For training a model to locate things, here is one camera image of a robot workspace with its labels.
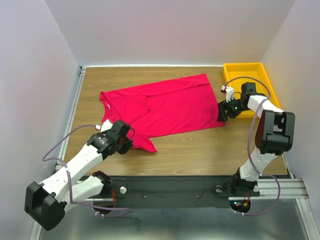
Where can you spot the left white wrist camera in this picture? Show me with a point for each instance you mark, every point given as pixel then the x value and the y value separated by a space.
pixel 106 125

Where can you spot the aluminium frame rail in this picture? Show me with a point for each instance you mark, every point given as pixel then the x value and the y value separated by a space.
pixel 36 230

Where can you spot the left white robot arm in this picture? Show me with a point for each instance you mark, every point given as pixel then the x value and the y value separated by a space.
pixel 48 202

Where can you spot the red t shirt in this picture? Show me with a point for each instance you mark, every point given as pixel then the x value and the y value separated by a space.
pixel 163 108

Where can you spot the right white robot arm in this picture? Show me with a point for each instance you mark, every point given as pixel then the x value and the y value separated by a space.
pixel 274 134

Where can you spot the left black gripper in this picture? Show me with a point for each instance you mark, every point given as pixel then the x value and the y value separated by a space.
pixel 128 145

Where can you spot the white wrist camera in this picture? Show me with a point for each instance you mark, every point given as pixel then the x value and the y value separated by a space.
pixel 106 125
pixel 228 92

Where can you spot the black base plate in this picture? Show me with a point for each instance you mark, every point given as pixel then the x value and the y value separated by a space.
pixel 165 192

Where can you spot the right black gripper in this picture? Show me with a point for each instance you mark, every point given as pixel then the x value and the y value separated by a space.
pixel 223 106

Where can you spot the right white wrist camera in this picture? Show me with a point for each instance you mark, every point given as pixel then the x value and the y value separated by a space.
pixel 228 92

